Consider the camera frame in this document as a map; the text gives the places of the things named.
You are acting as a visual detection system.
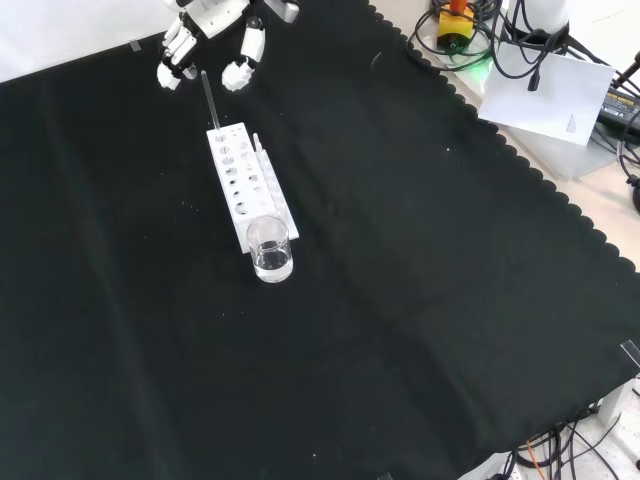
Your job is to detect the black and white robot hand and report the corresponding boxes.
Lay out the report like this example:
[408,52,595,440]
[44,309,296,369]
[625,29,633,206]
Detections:
[155,0,301,93]

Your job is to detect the white test tube rack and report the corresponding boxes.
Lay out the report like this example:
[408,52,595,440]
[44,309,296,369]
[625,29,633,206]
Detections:
[206,123,300,255]

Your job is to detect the yellow stop button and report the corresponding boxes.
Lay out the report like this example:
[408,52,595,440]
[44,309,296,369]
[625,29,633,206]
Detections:
[437,0,476,54]

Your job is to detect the glass beaker with water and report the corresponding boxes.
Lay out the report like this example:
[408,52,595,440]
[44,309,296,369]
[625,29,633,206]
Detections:
[245,215,295,285]

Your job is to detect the black bench cloth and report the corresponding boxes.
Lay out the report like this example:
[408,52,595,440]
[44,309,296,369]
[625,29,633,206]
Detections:
[0,0,640,480]

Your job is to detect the white paper sheet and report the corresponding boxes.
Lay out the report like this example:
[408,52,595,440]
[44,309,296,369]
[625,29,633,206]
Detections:
[477,42,617,147]

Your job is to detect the black power adapter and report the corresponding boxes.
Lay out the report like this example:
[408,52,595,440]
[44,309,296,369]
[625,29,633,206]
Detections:
[597,82,640,146]

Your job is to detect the white block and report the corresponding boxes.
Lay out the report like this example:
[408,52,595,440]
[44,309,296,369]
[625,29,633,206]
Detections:
[596,383,627,427]

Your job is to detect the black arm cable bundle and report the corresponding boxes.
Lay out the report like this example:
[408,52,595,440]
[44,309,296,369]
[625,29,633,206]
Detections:
[407,0,614,94]

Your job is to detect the pale base plate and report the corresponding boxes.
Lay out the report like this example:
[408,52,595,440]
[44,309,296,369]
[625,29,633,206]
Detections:
[407,29,626,182]

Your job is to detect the orange cable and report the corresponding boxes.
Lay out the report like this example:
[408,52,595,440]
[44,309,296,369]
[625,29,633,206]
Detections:
[518,438,552,470]

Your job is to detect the black floor cables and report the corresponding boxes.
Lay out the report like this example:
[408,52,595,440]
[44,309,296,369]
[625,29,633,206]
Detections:
[509,399,640,480]

